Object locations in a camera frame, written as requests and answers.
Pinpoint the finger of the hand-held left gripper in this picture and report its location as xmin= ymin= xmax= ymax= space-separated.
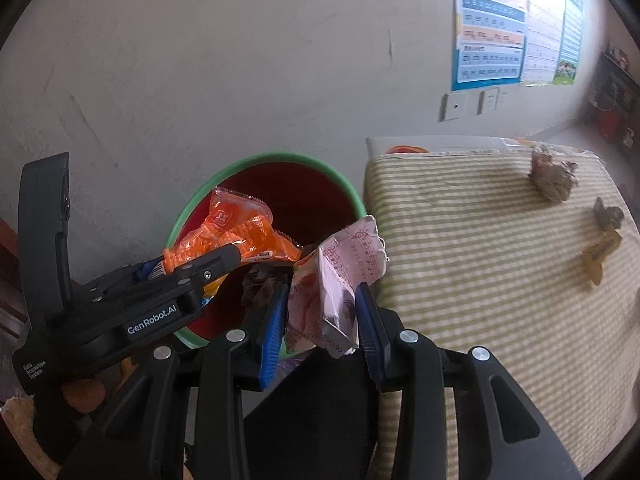
xmin=172 ymin=244 xmax=243 ymax=293
xmin=75 ymin=257 xmax=166 ymax=287

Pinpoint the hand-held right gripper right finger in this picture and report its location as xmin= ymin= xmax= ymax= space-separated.
xmin=352 ymin=282 xmax=583 ymax=480

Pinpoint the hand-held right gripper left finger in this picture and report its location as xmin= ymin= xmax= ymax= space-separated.
xmin=57 ymin=282 xmax=291 ymax=480

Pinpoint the orange snack packet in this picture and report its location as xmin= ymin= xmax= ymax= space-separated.
xmin=162 ymin=186 xmax=303 ymax=273

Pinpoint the pink and white paper wrapper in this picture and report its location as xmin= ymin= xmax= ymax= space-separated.
xmin=285 ymin=215 xmax=390 ymax=360

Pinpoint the red bin with green rim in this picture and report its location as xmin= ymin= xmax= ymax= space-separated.
xmin=165 ymin=152 xmax=368 ymax=361

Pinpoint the person's left hand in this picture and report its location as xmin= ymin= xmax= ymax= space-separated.
xmin=60 ymin=379 xmax=107 ymax=413

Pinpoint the dark crumpled wrapper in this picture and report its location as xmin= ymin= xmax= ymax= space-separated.
xmin=241 ymin=262 xmax=296 ymax=313

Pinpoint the striped tablecloth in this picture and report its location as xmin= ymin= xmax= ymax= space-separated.
xmin=362 ymin=135 xmax=640 ymax=480

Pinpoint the crumpled brown wrapper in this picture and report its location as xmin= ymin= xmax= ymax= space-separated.
xmin=529 ymin=144 xmax=580 ymax=203

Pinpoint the small yellow-brown wrapper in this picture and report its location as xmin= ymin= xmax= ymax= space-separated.
xmin=580 ymin=230 xmax=623 ymax=288

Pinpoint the small dark brown wrapper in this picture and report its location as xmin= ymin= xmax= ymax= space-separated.
xmin=593 ymin=197 xmax=626 ymax=231

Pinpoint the red box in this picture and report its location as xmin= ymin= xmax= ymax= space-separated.
xmin=597 ymin=110 xmax=623 ymax=141

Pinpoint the black shelf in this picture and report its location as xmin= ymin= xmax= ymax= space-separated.
xmin=585 ymin=50 xmax=640 ymax=148

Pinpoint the white wall socket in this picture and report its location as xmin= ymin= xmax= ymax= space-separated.
xmin=477 ymin=87 xmax=501 ymax=115
xmin=440 ymin=91 xmax=471 ymax=122

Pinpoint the blue wall poster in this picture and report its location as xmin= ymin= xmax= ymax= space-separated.
xmin=450 ymin=0 xmax=530 ymax=92

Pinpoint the white wall poster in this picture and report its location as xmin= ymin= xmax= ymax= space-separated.
xmin=520 ymin=0 xmax=566 ymax=86

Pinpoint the green wall poster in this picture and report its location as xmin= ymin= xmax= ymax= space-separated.
xmin=552 ymin=0 xmax=586 ymax=83

